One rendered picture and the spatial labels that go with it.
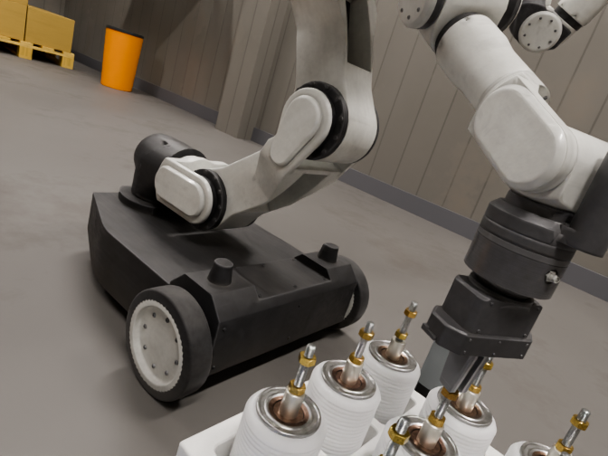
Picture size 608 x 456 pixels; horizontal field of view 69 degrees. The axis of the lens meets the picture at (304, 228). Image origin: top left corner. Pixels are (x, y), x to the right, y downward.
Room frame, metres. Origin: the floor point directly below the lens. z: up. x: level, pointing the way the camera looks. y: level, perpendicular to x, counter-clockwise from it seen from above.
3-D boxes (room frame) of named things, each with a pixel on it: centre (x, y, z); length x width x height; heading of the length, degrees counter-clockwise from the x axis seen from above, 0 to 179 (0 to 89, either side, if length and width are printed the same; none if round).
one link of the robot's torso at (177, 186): (1.05, 0.25, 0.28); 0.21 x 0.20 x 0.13; 55
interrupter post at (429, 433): (0.43, -0.21, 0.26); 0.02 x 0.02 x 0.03
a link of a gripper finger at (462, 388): (0.44, -0.22, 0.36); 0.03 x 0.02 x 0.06; 24
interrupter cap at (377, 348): (0.60, -0.19, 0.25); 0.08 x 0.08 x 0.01
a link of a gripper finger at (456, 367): (0.43, -0.20, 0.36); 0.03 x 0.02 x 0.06; 24
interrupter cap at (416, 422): (0.43, -0.21, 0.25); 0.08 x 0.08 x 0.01
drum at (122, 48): (4.60, 2.31, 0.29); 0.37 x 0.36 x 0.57; 55
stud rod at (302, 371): (0.41, -0.05, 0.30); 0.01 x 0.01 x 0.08
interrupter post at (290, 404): (0.41, -0.05, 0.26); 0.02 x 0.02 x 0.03
